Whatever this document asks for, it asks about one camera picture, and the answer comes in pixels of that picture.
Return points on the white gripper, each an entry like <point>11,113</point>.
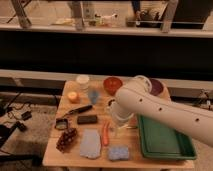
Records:
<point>118,128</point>

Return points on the dark red grape bunch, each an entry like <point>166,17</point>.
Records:
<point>66,139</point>

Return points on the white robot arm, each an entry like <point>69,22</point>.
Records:
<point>135,97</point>

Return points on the red bowl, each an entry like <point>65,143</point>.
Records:
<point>112,84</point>

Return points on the purple bowl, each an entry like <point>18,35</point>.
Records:
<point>157,87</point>

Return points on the orange carrot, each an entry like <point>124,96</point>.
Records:
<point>105,136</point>

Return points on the blue sponge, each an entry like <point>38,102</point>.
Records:
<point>118,153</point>

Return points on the light blue cloth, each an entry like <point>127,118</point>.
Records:
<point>90,146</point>

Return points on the wooden table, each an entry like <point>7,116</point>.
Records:
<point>128,137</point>

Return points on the black rectangular block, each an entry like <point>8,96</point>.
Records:
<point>88,119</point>

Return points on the blue plastic cup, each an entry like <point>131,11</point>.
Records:
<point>93,96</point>

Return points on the green plastic tray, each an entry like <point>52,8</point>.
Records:
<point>157,141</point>

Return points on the orange fruit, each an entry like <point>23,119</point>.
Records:
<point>73,97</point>

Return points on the small black square dish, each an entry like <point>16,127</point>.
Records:
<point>61,124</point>

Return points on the white paper cup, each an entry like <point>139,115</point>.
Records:
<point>83,82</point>

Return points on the black handled knife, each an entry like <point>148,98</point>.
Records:
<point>78,110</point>

